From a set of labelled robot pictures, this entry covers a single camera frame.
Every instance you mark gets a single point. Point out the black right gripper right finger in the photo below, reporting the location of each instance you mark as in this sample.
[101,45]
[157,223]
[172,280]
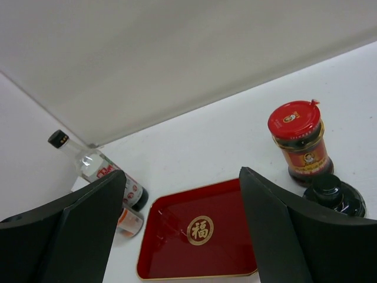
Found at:
[297,240]

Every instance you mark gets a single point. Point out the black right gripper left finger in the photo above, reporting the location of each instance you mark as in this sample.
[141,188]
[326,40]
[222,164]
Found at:
[66,240]

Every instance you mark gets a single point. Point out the black-cap grinder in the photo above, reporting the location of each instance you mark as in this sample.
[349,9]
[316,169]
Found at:
[329,191]

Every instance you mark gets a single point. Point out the white-lid spice jar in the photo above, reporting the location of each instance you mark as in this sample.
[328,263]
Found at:
[129,223]

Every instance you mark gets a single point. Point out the soy sauce glass bottle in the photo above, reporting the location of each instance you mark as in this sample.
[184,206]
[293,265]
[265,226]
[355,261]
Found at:
[91,165]

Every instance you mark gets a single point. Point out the red lacquer tray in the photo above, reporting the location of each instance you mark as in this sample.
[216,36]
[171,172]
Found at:
[198,233]

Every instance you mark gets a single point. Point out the red-lid chili sauce jar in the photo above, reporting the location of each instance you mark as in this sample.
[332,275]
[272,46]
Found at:
[298,130]

